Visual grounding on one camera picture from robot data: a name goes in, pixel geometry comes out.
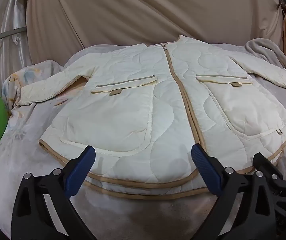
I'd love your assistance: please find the silvery satin curtain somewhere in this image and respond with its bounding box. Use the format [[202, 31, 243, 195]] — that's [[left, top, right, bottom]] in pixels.
[[0, 0, 33, 85]]

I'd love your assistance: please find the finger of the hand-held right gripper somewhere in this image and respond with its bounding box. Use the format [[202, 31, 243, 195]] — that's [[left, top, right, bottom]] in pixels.
[[253, 152, 286, 230]]

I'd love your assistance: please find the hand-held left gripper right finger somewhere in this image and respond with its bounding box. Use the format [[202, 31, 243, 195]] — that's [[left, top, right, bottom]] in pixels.
[[191, 144, 276, 240]]

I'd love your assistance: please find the grey fleece blanket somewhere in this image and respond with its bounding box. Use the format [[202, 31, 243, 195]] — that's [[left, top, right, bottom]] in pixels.
[[244, 37, 286, 76]]

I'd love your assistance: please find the grey metal rail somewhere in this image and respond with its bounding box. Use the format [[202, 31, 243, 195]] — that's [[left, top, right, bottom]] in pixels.
[[0, 27, 26, 47]]

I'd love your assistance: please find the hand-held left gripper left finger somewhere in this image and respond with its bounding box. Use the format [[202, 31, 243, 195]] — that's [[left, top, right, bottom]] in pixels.
[[12, 145, 96, 240]]

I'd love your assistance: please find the beige curtain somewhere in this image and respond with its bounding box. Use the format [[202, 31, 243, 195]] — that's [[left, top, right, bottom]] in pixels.
[[25, 0, 286, 53]]

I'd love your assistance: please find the cream quilted jacket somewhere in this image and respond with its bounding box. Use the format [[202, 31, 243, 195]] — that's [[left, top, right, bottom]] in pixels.
[[15, 35, 286, 200]]

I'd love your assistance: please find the floral bed blanket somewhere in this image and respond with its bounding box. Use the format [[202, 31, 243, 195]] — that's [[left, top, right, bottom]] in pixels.
[[0, 42, 286, 240]]

